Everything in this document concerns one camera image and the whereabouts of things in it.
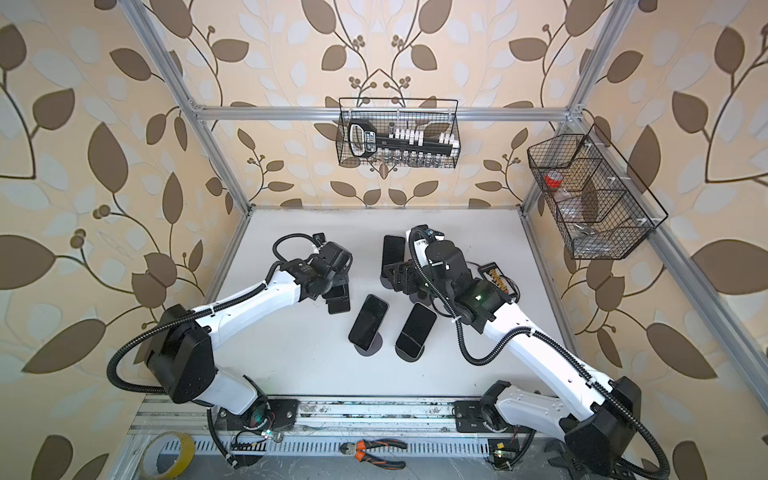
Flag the front right grey phone stand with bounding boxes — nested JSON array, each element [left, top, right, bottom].
[[395, 343, 423, 363]]

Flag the yellow tape roll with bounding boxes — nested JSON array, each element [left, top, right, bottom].
[[138, 432, 196, 480]]

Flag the wire basket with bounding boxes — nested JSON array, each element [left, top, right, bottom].
[[335, 96, 462, 169], [527, 125, 668, 260]]

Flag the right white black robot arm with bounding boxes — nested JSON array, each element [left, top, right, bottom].
[[385, 225, 671, 479]]

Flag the front left grey phone stand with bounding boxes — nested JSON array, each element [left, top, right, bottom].
[[354, 333, 383, 357]]

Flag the right wire basket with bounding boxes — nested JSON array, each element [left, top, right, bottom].
[[527, 125, 668, 260]]

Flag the orange handled pliers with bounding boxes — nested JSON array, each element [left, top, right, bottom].
[[338, 437, 409, 471]]

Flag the black adjustable wrench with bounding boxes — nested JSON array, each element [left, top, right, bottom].
[[544, 440, 588, 480]]

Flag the grey phone stand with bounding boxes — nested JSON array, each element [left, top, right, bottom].
[[354, 333, 383, 357], [395, 343, 423, 363]]

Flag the black phone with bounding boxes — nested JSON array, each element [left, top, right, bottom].
[[323, 284, 351, 315], [380, 235, 406, 290], [395, 304, 437, 352], [348, 294, 389, 350]]

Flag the red capped bottle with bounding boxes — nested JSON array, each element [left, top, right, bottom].
[[544, 170, 564, 191]]

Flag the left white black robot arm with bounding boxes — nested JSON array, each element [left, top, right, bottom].
[[106, 233, 353, 469]]

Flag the black connector board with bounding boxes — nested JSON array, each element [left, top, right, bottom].
[[478, 262, 521, 303]]

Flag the black socket tool set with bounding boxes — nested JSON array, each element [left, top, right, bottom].
[[345, 119, 461, 158]]

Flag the back wire basket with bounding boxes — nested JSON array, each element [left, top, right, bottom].
[[335, 96, 462, 169]]

